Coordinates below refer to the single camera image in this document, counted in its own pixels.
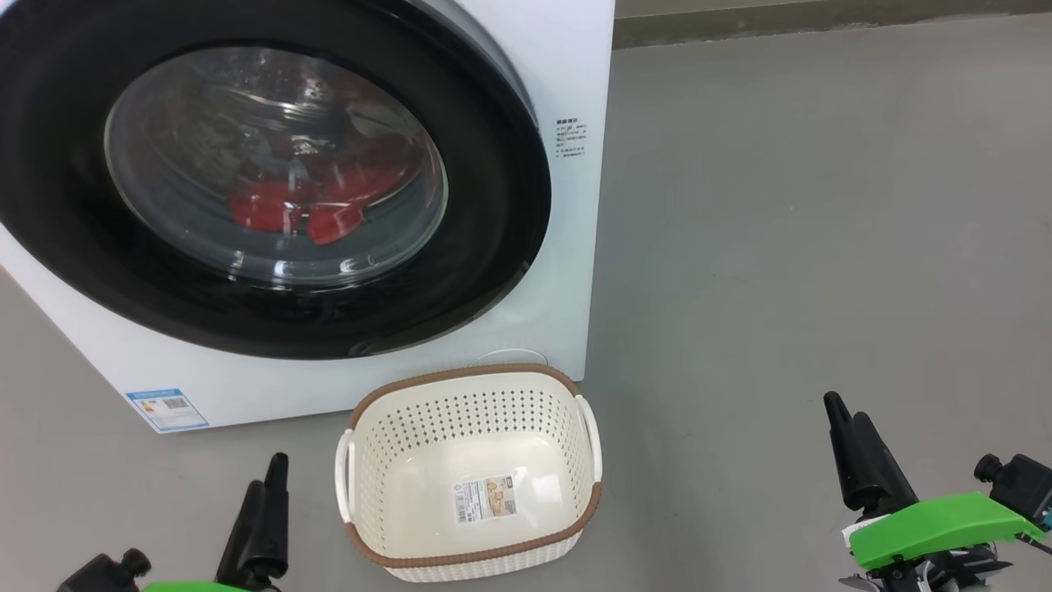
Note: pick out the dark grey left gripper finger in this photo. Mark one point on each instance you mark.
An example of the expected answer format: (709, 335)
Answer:
(246, 543)
(280, 493)

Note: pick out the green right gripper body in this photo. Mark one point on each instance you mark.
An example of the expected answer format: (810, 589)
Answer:
(937, 526)

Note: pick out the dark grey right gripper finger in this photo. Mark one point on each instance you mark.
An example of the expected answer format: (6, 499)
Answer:
(879, 477)
(841, 444)

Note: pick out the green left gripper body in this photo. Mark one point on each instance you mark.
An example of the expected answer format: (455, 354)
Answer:
(193, 587)

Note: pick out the red and white garment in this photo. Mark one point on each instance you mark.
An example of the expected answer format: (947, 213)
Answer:
(271, 205)

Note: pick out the black round glass washer door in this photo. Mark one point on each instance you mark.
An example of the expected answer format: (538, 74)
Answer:
(493, 205)

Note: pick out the cream perforated basket brown rim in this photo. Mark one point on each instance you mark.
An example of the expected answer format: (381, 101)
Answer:
(460, 460)

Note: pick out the white front-load washing machine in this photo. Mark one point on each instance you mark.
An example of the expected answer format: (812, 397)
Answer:
(559, 74)

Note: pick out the blue energy label sticker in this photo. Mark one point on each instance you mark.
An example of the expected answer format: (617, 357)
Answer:
(167, 409)

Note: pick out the white product label sticker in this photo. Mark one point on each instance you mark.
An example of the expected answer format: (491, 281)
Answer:
(485, 499)

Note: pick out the round filter cover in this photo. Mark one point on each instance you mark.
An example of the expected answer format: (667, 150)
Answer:
(507, 356)

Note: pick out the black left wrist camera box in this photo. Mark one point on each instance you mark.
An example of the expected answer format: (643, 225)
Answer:
(103, 574)

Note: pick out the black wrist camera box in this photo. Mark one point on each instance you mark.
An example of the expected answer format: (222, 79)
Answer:
(1023, 485)
(103, 574)

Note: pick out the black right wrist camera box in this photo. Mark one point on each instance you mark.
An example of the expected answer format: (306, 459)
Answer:
(1023, 485)

